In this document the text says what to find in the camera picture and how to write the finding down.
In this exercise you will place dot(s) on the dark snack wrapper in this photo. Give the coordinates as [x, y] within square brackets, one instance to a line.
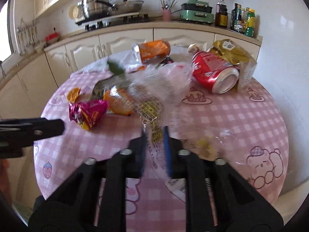
[104, 85]

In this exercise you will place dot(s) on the pink utensil cup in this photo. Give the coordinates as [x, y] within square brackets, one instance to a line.
[166, 15]

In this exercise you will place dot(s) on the steel wok pan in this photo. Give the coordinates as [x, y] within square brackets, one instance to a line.
[123, 7]

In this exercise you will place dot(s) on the black gas stove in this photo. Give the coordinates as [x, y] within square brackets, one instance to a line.
[121, 19]

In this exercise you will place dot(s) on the orange peel piece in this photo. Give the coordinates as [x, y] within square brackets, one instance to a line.
[73, 94]

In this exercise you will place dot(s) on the lower cream cabinets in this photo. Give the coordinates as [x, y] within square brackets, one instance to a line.
[28, 86]

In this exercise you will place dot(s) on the white plastic bag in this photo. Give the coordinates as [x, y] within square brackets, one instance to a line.
[167, 84]

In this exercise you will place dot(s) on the green electric cooker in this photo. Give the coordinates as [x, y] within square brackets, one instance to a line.
[197, 11]

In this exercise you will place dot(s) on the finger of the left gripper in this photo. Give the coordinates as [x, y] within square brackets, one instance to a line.
[17, 134]

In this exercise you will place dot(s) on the orange peel with leaves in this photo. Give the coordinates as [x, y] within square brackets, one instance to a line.
[117, 96]

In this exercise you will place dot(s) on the dark soy sauce bottle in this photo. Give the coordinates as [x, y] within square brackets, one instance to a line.
[221, 16]

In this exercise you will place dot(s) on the red bowl lid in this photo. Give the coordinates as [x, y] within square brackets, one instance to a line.
[52, 38]

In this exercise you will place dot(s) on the gold snack bag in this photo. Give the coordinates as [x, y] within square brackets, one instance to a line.
[238, 57]

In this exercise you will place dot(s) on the magenta candy wrapper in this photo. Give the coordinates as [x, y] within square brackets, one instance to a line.
[88, 114]

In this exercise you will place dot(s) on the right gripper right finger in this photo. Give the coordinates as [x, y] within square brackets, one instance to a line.
[217, 197]

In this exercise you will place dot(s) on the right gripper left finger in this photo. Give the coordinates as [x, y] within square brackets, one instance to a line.
[93, 197]

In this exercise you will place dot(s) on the hanging utensil rack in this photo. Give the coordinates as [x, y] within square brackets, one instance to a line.
[27, 36]

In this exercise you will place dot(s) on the clear yellow printed wrapper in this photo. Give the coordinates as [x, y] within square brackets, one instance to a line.
[208, 143]

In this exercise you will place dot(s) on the cream round strainer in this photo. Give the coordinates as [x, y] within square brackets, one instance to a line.
[72, 12]

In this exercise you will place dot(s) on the green yellow oil bottle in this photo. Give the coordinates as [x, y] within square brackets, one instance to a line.
[250, 23]

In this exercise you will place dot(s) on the steel stock pot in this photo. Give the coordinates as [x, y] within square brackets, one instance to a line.
[89, 9]

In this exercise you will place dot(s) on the dark glass bottle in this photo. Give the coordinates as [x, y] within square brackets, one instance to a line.
[236, 23]

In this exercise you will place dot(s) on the orange soda can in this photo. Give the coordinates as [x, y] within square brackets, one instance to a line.
[145, 51]

